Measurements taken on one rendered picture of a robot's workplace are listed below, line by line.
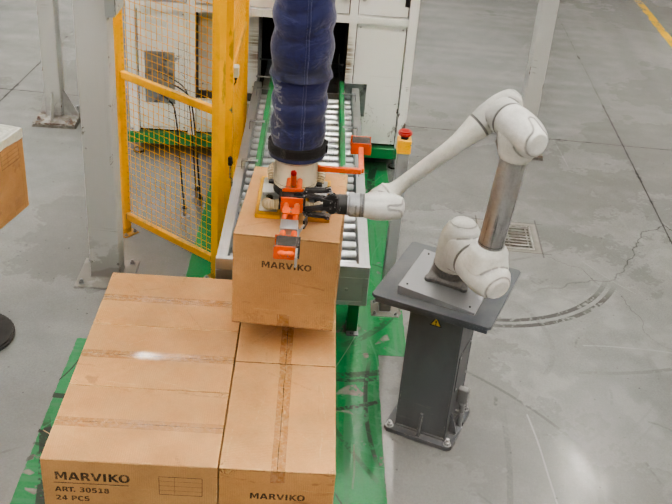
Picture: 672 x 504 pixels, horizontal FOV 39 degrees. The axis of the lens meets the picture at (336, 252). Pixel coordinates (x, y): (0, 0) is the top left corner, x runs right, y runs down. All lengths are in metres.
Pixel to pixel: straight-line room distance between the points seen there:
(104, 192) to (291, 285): 1.67
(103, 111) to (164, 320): 1.29
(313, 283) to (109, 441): 0.94
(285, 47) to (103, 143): 1.69
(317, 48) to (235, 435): 1.40
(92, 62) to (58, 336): 1.35
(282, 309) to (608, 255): 2.83
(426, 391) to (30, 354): 1.91
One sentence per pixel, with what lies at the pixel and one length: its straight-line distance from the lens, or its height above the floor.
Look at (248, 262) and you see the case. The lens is 3.57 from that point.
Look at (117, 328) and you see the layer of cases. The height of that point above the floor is 0.54.
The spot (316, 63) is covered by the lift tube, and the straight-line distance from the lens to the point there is 3.44.
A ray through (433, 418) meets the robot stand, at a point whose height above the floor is 0.12.
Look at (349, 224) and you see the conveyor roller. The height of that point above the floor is 0.55.
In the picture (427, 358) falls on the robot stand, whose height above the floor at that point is 0.42.
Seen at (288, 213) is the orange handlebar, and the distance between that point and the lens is 3.36.
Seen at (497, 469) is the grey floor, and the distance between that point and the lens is 4.21.
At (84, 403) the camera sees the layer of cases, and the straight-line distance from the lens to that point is 3.56.
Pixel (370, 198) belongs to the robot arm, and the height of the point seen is 1.24.
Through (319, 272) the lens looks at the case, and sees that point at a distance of 3.56.
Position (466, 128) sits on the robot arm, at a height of 1.49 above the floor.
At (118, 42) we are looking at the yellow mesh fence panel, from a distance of 5.23.
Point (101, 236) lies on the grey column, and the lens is 5.13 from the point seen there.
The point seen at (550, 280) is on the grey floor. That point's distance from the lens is 5.60.
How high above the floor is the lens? 2.79
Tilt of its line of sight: 30 degrees down
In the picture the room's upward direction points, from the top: 5 degrees clockwise
